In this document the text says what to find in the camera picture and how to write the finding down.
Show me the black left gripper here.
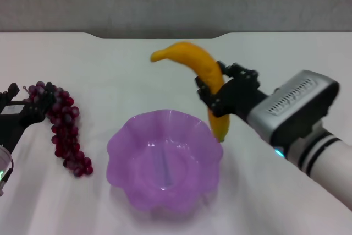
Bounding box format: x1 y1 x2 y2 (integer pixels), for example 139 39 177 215
0 81 57 155

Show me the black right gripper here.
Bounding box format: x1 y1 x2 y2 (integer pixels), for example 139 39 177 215
195 60 269 118

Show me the yellow banana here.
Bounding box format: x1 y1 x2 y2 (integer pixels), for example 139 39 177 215
150 41 231 143

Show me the dark red grape bunch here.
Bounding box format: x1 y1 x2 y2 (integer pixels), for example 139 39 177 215
22 80 94 178

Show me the purple wavy plastic bowl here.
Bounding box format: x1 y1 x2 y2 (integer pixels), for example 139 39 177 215
106 109 224 215

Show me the silver black wrist camera box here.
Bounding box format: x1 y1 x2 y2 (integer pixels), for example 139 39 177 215
246 70 340 147

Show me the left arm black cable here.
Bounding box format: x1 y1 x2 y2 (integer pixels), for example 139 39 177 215
0 157 15 192

